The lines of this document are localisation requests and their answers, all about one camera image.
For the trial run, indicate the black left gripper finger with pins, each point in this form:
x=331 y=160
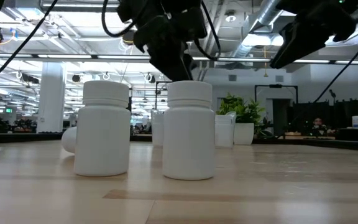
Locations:
x=174 y=63

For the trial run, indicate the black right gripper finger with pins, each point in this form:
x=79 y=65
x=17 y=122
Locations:
x=297 y=43

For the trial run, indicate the clear plastic basket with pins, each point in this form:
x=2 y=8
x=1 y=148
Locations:
x=235 y=124

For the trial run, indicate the black partition panel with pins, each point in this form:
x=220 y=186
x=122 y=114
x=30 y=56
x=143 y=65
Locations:
x=303 y=113
x=346 y=115

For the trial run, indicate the person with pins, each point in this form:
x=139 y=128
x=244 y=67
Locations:
x=318 y=123

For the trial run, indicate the long ceiling light strip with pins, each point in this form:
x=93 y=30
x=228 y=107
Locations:
x=73 y=57

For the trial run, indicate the small white container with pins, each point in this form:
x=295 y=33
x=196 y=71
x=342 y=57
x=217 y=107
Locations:
x=356 y=122

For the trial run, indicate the green plant in white pot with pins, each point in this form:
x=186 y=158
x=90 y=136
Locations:
x=244 y=133

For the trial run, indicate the white building column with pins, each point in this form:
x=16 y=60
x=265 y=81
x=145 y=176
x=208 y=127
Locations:
x=51 y=99

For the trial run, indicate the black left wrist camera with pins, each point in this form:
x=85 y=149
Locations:
x=194 y=23

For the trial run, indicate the silver ventilation duct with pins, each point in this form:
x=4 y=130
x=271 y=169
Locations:
x=261 y=15

